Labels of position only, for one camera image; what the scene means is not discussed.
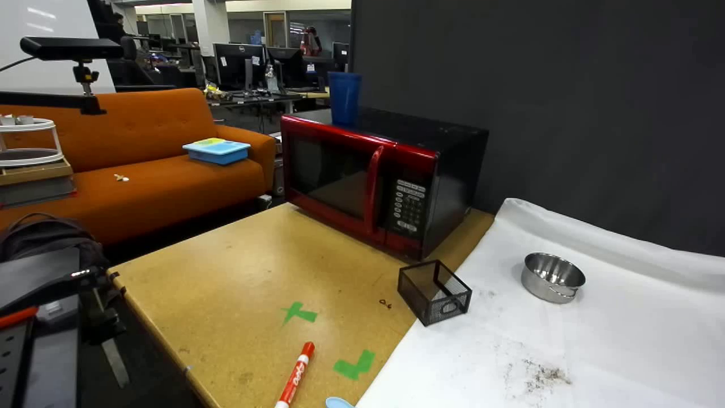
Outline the red marker pen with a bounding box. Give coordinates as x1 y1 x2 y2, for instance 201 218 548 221
275 342 315 408

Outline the orange sofa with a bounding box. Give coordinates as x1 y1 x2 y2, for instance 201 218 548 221
0 89 275 245

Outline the red and black microwave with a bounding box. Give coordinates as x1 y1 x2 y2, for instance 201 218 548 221
281 110 489 259

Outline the stack of books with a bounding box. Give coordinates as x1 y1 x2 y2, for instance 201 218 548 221
0 113 76 206

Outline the light blue book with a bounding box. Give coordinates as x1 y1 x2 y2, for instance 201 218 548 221
185 139 252 165

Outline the black camera on stand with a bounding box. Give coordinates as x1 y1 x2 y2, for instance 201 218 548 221
0 37 122 116

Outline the black mesh box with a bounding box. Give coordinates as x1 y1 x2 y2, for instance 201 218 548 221
396 261 472 327

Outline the black backdrop curtain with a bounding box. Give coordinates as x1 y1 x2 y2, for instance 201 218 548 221
352 0 725 256

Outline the small steel bowl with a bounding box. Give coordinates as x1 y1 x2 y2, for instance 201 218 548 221
522 252 588 305

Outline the blue plastic cup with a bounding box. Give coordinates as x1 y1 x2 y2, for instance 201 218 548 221
330 72 360 128

